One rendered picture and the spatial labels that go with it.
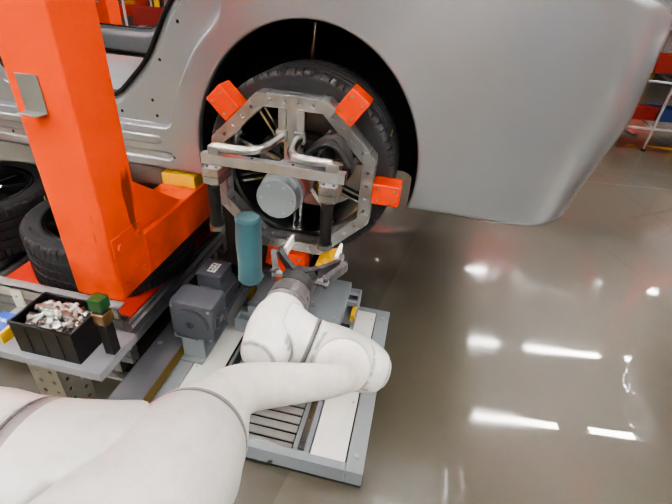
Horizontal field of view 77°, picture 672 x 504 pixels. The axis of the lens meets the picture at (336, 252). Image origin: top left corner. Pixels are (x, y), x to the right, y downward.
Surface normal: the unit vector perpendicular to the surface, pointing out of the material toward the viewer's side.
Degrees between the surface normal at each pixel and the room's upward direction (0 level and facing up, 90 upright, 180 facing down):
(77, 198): 90
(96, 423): 29
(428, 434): 0
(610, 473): 0
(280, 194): 90
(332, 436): 0
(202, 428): 43
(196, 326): 90
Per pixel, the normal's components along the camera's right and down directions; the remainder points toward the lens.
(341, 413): 0.07, -0.84
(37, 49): -0.22, 0.52
